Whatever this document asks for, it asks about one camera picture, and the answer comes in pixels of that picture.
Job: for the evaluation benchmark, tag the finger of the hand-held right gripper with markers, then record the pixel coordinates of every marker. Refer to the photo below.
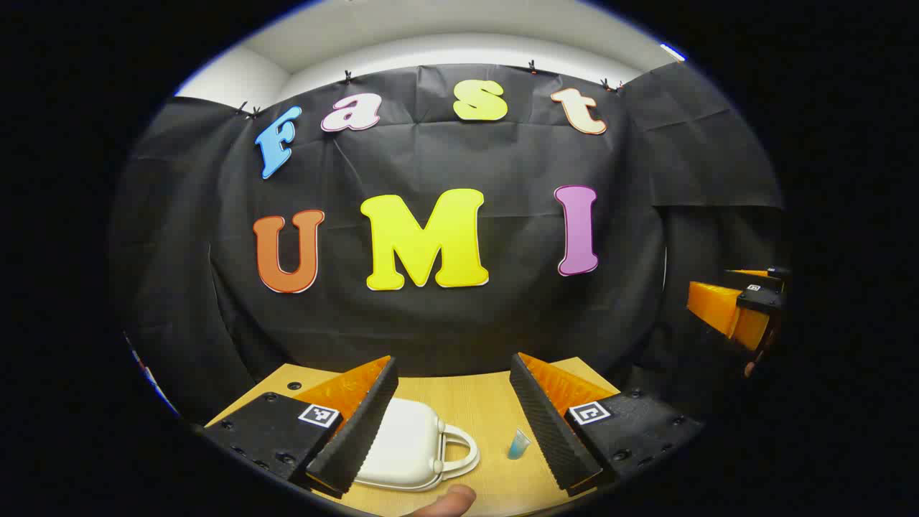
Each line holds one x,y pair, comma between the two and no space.
718,309
772,276

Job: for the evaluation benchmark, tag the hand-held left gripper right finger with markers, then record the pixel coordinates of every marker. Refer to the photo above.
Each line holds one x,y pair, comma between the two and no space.
546,431

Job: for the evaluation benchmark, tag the ceiling light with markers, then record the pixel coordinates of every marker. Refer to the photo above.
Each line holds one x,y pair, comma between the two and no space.
673,52

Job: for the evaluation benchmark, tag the black backdrop cloth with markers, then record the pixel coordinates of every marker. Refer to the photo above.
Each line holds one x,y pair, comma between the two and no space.
467,323

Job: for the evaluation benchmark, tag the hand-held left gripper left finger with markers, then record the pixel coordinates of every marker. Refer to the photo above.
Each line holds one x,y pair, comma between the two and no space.
359,431

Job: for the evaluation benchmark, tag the white suitcase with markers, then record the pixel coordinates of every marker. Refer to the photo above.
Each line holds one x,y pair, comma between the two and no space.
409,445

